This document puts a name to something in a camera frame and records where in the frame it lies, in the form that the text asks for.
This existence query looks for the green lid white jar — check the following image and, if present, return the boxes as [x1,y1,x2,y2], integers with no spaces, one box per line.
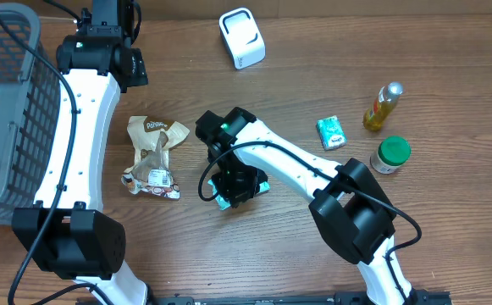
[370,136,412,175]

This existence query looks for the white barcode scanner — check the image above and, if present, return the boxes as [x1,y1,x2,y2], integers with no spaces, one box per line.
[218,7,266,70]

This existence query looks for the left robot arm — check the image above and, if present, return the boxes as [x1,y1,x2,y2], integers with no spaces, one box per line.
[12,1,153,304]

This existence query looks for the brown snack package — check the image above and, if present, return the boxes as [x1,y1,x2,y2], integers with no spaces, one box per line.
[121,116,190,200]

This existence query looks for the teal white small packet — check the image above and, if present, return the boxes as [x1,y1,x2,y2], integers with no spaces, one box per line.
[316,115,347,151]

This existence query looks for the grey plastic shopping basket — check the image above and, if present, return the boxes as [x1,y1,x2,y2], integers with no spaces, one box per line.
[0,3,60,225]

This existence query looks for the teal white large packet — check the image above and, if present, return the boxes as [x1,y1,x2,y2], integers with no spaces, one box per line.
[208,180,270,211]

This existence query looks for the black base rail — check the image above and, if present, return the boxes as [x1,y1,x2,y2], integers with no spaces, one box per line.
[75,290,453,305]

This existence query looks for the yellow bottle with silver cap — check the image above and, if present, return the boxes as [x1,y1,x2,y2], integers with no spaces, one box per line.
[362,81,404,131]

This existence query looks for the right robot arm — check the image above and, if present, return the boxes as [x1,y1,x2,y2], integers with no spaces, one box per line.
[195,108,416,304]

